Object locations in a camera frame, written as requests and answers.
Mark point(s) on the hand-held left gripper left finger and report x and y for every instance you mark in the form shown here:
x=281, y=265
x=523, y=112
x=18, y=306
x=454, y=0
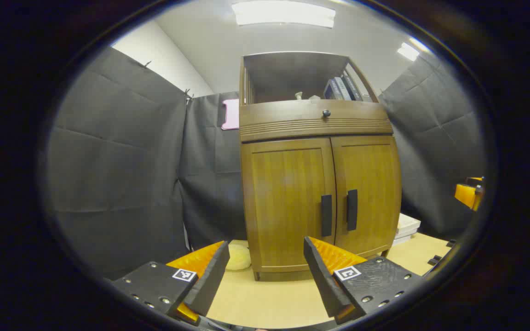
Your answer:
x=210, y=280

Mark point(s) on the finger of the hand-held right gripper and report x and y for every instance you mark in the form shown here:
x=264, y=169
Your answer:
x=466, y=195

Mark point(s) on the wooden shoe cabinet door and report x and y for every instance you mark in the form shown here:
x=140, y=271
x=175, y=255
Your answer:
x=283, y=197
x=375, y=184

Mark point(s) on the wooden cabinet drawer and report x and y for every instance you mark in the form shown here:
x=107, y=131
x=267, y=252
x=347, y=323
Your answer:
x=283, y=115

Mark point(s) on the ceiling light panel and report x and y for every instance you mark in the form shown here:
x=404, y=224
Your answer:
x=407, y=51
x=283, y=14

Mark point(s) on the pale yellow plush toy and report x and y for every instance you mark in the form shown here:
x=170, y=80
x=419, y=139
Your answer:
x=238, y=257

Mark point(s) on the black backdrop cloth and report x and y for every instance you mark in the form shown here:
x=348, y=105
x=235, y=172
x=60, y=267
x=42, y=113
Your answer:
x=118, y=161

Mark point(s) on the dark blue book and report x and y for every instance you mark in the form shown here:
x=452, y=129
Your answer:
x=342, y=88
x=330, y=91
x=352, y=87

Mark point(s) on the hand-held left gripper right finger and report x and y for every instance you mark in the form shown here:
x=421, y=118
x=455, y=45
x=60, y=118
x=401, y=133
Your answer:
x=322, y=280

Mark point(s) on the wooden double-door shoe cabinet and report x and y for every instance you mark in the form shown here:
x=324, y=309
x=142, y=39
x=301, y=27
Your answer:
x=292, y=69

